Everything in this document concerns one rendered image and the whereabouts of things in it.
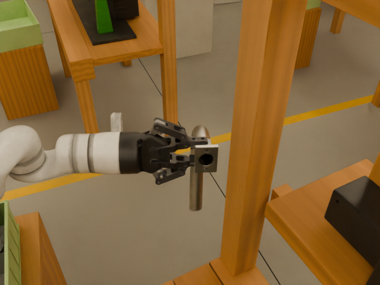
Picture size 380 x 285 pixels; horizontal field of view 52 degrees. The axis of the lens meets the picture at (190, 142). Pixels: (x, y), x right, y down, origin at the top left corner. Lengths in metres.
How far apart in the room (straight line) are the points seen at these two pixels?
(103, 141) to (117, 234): 1.96
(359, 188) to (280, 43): 0.33
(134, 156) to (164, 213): 2.03
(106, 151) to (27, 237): 1.08
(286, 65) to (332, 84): 3.29
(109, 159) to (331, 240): 0.39
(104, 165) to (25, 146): 0.13
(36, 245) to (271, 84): 1.15
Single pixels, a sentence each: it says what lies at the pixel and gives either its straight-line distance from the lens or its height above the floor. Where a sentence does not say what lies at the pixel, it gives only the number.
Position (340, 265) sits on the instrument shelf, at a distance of 0.67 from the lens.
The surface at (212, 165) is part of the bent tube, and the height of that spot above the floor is 1.60.
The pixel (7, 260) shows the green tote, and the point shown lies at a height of 0.96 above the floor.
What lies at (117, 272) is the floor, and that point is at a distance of 2.46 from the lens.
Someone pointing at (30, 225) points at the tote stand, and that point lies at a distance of 1.74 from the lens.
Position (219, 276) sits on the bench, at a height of 0.88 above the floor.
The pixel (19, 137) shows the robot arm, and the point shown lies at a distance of 0.70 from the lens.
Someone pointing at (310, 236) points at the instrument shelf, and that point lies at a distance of 0.69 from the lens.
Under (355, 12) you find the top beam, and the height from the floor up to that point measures 1.86.
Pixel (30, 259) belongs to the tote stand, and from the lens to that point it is 1.64.
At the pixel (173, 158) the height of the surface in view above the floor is 1.60.
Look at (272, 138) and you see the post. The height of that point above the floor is 1.46.
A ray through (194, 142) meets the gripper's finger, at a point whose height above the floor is 1.63.
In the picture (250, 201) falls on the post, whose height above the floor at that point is 1.26.
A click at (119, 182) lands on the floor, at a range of 2.91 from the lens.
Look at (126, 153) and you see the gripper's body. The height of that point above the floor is 1.63.
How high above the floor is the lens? 2.08
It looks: 41 degrees down
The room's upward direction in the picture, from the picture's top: straight up
